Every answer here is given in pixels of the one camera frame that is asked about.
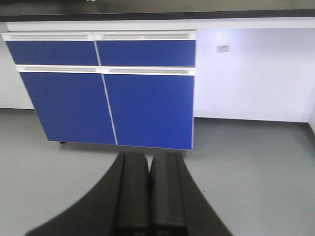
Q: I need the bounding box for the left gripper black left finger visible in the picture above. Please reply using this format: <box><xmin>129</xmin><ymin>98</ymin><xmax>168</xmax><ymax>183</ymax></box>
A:
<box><xmin>27</xmin><ymin>152</ymin><xmax>149</xmax><ymax>236</ymax></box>

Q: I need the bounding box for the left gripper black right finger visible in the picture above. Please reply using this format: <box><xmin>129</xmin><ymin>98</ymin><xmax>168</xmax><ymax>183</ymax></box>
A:
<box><xmin>150</xmin><ymin>152</ymin><xmax>232</xmax><ymax>236</ymax></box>

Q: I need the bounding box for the blue right cabinet door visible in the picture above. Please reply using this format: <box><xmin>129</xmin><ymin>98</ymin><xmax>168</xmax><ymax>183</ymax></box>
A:
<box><xmin>103</xmin><ymin>73</ymin><xmax>194</xmax><ymax>149</ymax></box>

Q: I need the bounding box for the blue cabinet door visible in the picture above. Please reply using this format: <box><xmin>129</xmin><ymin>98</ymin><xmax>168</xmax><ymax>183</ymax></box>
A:
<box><xmin>103</xmin><ymin>73</ymin><xmax>194</xmax><ymax>149</ymax></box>
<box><xmin>17</xmin><ymin>65</ymin><xmax>116</xmax><ymax>145</ymax></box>

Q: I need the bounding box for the blue left cabinet door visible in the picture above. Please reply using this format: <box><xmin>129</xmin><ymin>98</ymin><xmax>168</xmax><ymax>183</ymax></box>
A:
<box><xmin>17</xmin><ymin>65</ymin><xmax>116</xmax><ymax>145</ymax></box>

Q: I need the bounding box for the blue white lab cabinet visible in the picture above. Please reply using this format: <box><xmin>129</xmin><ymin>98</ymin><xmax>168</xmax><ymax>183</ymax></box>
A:
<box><xmin>1</xmin><ymin>30</ymin><xmax>196</xmax><ymax>149</ymax></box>

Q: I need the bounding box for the blue right drawer front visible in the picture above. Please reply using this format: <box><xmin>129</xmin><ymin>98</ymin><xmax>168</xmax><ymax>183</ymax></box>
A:
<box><xmin>96</xmin><ymin>30</ymin><xmax>196</xmax><ymax>67</ymax></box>

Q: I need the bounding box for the blue drawer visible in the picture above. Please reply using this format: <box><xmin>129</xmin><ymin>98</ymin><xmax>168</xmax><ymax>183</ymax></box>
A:
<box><xmin>1</xmin><ymin>31</ymin><xmax>99</xmax><ymax>66</ymax></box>
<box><xmin>96</xmin><ymin>30</ymin><xmax>196</xmax><ymax>67</ymax></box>

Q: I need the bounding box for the blue left drawer front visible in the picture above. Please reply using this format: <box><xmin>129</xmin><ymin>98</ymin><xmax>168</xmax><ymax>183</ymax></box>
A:
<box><xmin>1</xmin><ymin>31</ymin><xmax>99</xmax><ymax>66</ymax></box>

